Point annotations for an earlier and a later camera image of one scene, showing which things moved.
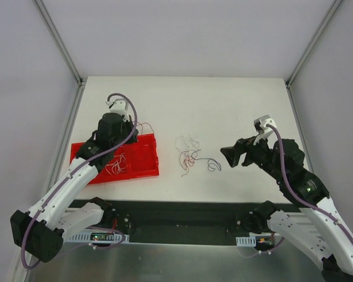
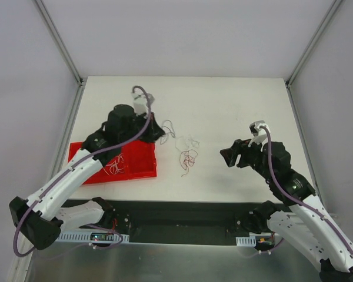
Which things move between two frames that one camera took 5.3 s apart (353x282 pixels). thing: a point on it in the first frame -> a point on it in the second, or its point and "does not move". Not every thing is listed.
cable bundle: [187, 158] does not move
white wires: [119, 166] does not move
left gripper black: [132, 135] -> [149, 129]
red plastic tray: [136, 160] does not move
